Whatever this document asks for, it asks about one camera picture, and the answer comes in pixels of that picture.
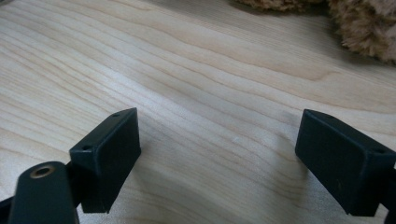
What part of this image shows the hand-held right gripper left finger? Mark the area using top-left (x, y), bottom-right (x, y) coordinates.
top-left (68, 107), bottom-right (142, 215)

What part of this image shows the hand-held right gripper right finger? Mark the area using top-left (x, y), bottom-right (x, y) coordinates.
top-left (294, 108), bottom-right (396, 217)

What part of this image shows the brown teddy bear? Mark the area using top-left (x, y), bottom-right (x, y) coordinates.
top-left (235, 0), bottom-right (396, 65)

